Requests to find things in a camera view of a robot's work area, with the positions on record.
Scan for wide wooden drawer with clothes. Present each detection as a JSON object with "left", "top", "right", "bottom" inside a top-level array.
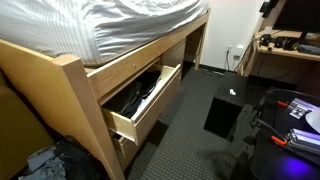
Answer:
[{"left": 101, "top": 63, "right": 183, "bottom": 146}]

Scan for white garment in drawer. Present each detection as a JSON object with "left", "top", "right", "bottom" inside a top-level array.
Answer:
[{"left": 131, "top": 83, "right": 162, "bottom": 120}]

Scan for dark clothes in drawer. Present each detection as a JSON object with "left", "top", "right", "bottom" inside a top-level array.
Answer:
[{"left": 113, "top": 71, "right": 163, "bottom": 119}]

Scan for wooden drawer, barely open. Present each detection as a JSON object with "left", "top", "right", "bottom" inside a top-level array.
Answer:
[{"left": 111, "top": 132, "right": 142, "bottom": 172}]

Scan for wooden under-bed cabinet panel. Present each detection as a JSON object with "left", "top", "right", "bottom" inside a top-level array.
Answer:
[{"left": 161, "top": 38, "right": 188, "bottom": 70}]

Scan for black box stool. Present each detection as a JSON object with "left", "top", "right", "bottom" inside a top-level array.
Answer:
[{"left": 203, "top": 71, "right": 250, "bottom": 140}]

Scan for mattress with white sheet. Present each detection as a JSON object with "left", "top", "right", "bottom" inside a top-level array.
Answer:
[{"left": 0, "top": 0, "right": 210, "bottom": 66}]

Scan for pile of dark clothes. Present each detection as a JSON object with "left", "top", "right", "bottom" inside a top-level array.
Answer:
[{"left": 54, "top": 135, "right": 105, "bottom": 180}]

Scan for wooden desk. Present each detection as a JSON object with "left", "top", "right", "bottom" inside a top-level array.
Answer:
[{"left": 239, "top": 0, "right": 320, "bottom": 98}]

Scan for black gadget on desk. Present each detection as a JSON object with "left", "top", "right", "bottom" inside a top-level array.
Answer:
[{"left": 273, "top": 35, "right": 298, "bottom": 52}]

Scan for black mounted device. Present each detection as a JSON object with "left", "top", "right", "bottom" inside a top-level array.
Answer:
[{"left": 259, "top": 0, "right": 278, "bottom": 19}]

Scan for grey clothes pile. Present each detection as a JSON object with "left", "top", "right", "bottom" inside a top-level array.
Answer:
[{"left": 18, "top": 144, "right": 68, "bottom": 180}]

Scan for brown wooden cabinet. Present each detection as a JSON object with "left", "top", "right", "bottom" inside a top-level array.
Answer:
[{"left": 0, "top": 71, "right": 56, "bottom": 180}]

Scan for dark grey flat device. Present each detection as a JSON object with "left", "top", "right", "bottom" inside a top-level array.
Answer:
[{"left": 296, "top": 43, "right": 320, "bottom": 56}]

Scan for black monitor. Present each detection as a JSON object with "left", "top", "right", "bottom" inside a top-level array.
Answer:
[{"left": 272, "top": 0, "right": 320, "bottom": 41}]

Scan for black power cable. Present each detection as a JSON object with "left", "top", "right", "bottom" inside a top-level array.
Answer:
[{"left": 224, "top": 49, "right": 232, "bottom": 72}]

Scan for white wall plate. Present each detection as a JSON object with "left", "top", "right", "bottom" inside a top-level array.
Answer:
[{"left": 232, "top": 44, "right": 245, "bottom": 61}]

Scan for wooden bed frame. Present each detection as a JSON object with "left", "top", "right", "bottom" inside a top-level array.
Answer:
[{"left": 0, "top": 8, "right": 212, "bottom": 180}]

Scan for black desk cable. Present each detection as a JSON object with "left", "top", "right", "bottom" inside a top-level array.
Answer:
[{"left": 232, "top": 37, "right": 260, "bottom": 73}]

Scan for orange clamp handle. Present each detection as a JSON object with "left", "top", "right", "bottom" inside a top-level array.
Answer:
[
  {"left": 276, "top": 99, "right": 290, "bottom": 108},
  {"left": 270, "top": 134, "right": 288, "bottom": 147}
]

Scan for short aluminium extrusion rail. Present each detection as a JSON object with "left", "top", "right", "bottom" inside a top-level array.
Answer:
[{"left": 286, "top": 97, "right": 320, "bottom": 120}]

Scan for long aluminium extrusion rail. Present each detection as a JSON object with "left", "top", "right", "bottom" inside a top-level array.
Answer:
[{"left": 284, "top": 127, "right": 320, "bottom": 156}]

